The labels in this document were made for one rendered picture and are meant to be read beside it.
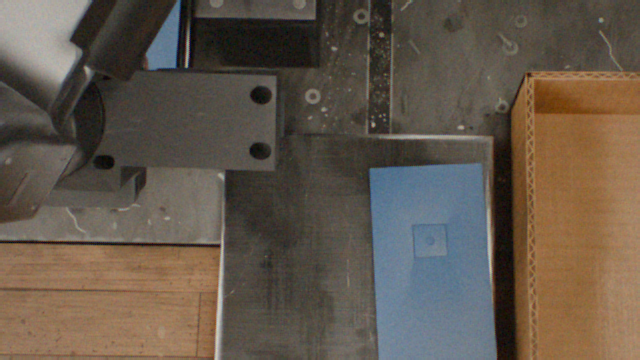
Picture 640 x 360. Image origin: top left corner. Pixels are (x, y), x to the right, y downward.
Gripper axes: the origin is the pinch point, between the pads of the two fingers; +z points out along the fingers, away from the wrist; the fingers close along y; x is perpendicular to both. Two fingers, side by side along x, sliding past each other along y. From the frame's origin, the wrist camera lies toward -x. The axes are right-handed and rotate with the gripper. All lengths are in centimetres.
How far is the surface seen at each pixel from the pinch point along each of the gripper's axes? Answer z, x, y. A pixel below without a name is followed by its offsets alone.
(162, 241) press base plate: 7.9, -1.9, -10.5
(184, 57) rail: 3.4, -3.9, 1.6
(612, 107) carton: 9.7, -30.1, -1.4
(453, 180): 7.2, -20.2, -5.9
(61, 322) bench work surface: 5.7, 4.0, -15.3
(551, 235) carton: 7.7, -26.4, -9.3
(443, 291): 4.3, -19.6, -12.3
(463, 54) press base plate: 13.2, -20.9, 1.5
